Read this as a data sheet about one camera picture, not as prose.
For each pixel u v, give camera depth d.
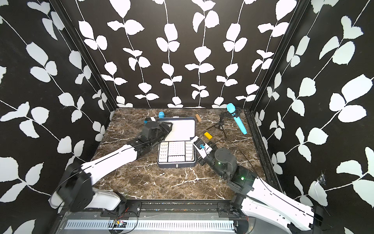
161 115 1.13
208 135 1.04
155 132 0.64
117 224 0.71
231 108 0.86
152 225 0.70
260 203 0.60
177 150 0.88
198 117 1.12
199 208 0.76
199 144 0.51
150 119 0.77
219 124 1.02
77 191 0.42
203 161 0.59
